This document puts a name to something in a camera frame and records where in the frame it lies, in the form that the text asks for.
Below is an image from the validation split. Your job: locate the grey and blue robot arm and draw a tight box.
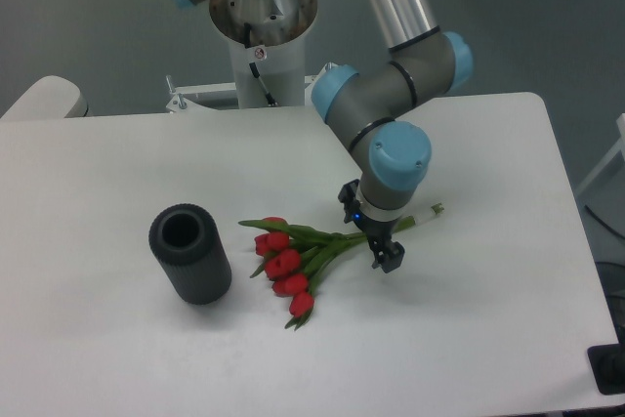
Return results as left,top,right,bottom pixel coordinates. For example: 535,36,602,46
174,0,473,271

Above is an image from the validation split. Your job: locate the red tulip bouquet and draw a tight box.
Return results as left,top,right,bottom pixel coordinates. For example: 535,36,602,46
237,201,444,332

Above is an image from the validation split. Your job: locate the dark grey ribbed vase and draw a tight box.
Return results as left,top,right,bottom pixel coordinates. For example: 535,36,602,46
148,203,232,305

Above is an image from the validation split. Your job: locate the black floor cable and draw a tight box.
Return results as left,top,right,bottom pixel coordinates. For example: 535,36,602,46
585,205,625,237

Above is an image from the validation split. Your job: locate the white chair armrest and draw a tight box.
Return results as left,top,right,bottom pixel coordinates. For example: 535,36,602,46
1,75,91,122

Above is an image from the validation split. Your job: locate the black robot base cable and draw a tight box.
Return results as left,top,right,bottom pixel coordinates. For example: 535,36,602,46
242,21,279,108

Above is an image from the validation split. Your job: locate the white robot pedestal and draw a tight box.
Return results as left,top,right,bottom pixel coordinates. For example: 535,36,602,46
166,0,318,112

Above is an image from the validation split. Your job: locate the black box at table edge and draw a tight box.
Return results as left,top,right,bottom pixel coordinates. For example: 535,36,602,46
587,344,624,396

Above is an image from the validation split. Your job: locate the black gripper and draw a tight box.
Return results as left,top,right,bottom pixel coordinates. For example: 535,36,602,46
338,180,405,273

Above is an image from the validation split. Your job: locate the white frame at right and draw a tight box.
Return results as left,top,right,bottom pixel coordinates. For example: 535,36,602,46
573,114,624,198

